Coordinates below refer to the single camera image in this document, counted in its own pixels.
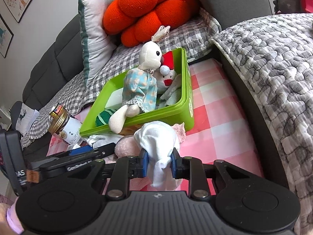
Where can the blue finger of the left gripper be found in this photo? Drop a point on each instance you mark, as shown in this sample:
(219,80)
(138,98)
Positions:
(80,150)

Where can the white deer print bag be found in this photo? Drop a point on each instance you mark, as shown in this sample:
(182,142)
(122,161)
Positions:
(22,117)

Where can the white blue milk carton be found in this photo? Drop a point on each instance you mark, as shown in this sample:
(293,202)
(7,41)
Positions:
(73,147)

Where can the orange pumpkin cushion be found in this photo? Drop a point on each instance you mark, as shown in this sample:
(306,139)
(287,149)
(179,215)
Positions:
(136,21)

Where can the pink checkered tablecloth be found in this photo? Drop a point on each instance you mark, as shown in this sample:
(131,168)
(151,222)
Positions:
(221,130)

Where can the green grey wash cloth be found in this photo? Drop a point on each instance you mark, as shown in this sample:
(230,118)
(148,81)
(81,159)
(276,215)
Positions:
(172,95)

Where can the pink plush toy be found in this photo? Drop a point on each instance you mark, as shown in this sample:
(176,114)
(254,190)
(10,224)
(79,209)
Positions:
(129,148)

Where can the green white throw pillow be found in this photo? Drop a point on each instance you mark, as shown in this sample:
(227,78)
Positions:
(97,46)

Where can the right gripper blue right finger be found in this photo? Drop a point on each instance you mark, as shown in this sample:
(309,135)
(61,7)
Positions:
(175,164)

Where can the green plastic bin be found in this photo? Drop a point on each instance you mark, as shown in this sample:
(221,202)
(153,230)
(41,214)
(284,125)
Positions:
(180,112)

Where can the green striped watermelon plush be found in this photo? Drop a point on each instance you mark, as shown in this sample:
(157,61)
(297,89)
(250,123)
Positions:
(103,117)

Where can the grey patterned quilt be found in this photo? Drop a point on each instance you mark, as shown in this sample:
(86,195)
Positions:
(272,55)

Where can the left hand purple glove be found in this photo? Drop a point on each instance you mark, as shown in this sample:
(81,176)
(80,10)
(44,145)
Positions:
(9,222)

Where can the white baby sock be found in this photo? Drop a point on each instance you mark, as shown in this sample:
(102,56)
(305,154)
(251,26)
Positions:
(161,177)

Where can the tin can with label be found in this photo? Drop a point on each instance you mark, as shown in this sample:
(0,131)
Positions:
(56,110)

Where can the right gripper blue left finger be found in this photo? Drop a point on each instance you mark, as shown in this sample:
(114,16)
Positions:
(143,163)

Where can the grey checkered sofa cover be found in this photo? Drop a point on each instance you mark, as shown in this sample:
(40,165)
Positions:
(193,36)

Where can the gold lid cookie jar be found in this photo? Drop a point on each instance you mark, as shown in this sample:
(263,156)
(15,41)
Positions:
(67,128)

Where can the bunny doll blue dress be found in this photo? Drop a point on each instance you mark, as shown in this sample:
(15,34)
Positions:
(139,94)

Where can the santa plush toy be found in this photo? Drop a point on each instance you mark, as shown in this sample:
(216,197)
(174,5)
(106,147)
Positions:
(166,74)

